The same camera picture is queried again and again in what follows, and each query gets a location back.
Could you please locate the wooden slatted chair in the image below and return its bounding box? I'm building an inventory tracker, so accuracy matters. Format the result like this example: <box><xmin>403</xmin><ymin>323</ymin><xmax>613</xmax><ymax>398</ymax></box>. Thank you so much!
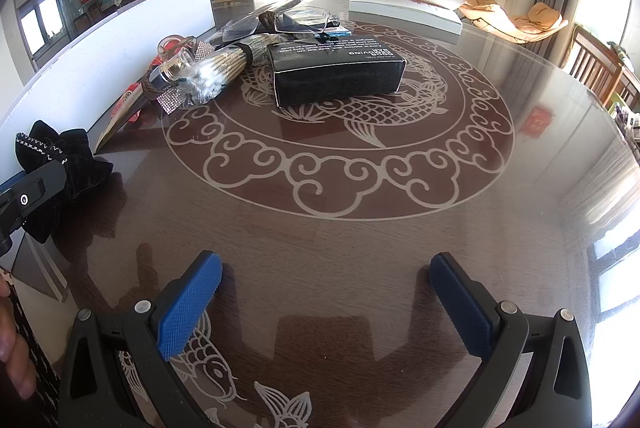
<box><xmin>565</xmin><ymin>24</ymin><xmax>640</xmax><ymax>109</ymax></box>

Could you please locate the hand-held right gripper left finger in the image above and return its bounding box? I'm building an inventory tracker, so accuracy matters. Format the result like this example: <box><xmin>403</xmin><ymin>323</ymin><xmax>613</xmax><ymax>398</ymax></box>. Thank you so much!
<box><xmin>57</xmin><ymin>251</ymin><xmax>223</xmax><ymax>428</ymax></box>

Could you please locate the clear plastic packaging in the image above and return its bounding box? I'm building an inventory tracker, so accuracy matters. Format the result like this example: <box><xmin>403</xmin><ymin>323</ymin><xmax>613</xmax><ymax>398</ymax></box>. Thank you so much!
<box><xmin>272</xmin><ymin>7</ymin><xmax>347</xmax><ymax>43</ymax></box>

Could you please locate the clear plastic bag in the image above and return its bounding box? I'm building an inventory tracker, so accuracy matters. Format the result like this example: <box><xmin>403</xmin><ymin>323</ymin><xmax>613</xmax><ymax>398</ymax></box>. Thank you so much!
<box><xmin>217</xmin><ymin>11</ymin><xmax>281</xmax><ymax>46</ymax></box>

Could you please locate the blue white medicine box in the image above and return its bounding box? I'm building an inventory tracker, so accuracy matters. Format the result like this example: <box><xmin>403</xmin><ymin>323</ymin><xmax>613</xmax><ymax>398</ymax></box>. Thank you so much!
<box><xmin>282</xmin><ymin>8</ymin><xmax>352</xmax><ymax>38</ymax></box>

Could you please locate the window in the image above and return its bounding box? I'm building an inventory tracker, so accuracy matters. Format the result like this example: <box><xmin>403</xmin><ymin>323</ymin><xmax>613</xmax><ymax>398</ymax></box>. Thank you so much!
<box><xmin>17</xmin><ymin>0</ymin><xmax>66</xmax><ymax>56</ymax></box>

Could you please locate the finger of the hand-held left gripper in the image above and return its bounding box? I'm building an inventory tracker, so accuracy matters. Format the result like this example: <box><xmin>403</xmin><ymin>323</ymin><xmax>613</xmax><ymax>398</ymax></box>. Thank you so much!
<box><xmin>0</xmin><ymin>163</ymin><xmax>68</xmax><ymax>256</ymax></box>

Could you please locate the black toiletry pouch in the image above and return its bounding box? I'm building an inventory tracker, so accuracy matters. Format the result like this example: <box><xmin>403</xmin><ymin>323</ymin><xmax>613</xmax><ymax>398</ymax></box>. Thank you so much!
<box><xmin>265</xmin><ymin>36</ymin><xmax>407</xmax><ymax>109</ymax></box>

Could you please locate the white board panel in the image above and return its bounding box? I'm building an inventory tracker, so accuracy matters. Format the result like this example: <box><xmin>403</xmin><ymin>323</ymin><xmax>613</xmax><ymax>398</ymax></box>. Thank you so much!
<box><xmin>0</xmin><ymin>0</ymin><xmax>217</xmax><ymax>304</ymax></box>

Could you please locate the white flat cardboard box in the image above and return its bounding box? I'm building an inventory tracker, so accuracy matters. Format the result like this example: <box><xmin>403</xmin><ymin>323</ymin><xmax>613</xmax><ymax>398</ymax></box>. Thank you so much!
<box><xmin>348</xmin><ymin>0</ymin><xmax>463</xmax><ymax>45</ymax></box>

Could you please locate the rhinestone bow hair clip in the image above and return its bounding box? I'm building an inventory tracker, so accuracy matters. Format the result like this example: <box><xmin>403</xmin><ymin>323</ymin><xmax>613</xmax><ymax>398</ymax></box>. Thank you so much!
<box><xmin>155</xmin><ymin>86</ymin><xmax>193</xmax><ymax>114</ymax></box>

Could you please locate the black velvet cloth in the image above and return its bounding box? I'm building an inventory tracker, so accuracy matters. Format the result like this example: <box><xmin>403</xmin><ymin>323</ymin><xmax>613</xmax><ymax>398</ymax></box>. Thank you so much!
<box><xmin>14</xmin><ymin>119</ymin><xmax>115</xmax><ymax>245</ymax></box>

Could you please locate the orange lounge chair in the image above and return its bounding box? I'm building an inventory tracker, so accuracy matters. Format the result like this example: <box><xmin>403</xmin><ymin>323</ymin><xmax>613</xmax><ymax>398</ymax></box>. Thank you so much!
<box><xmin>457</xmin><ymin>0</ymin><xmax>570</xmax><ymax>45</ymax></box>

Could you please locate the orange phone case packet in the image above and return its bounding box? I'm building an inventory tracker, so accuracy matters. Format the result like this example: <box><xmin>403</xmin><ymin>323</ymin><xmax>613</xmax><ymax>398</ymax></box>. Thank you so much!
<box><xmin>111</xmin><ymin>82</ymin><xmax>146</xmax><ymax>116</ymax></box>

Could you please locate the person's left hand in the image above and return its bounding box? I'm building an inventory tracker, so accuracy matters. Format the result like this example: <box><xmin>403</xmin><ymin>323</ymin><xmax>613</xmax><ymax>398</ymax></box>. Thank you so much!
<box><xmin>0</xmin><ymin>278</ymin><xmax>38</xmax><ymax>404</ymax></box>

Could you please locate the black polka dot clothing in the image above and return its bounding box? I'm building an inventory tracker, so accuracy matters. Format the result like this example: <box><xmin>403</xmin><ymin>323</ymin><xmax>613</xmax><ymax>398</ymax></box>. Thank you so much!
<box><xmin>9</xmin><ymin>291</ymin><xmax>62</xmax><ymax>414</ymax></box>

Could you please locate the clear glass bottle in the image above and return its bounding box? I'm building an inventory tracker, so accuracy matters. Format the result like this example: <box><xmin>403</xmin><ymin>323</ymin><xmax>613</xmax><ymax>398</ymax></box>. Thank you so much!
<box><xmin>150</xmin><ymin>33</ymin><xmax>201</xmax><ymax>86</ymax></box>

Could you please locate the cotton swab pack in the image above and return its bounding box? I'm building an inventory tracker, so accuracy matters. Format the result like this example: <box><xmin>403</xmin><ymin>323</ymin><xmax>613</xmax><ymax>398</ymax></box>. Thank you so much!
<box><xmin>177</xmin><ymin>33</ymin><xmax>268</xmax><ymax>109</ymax></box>

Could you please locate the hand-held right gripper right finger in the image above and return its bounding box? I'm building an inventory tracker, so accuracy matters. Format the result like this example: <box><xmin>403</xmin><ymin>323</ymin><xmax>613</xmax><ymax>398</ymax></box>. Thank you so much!
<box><xmin>429</xmin><ymin>252</ymin><xmax>593</xmax><ymax>428</ymax></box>

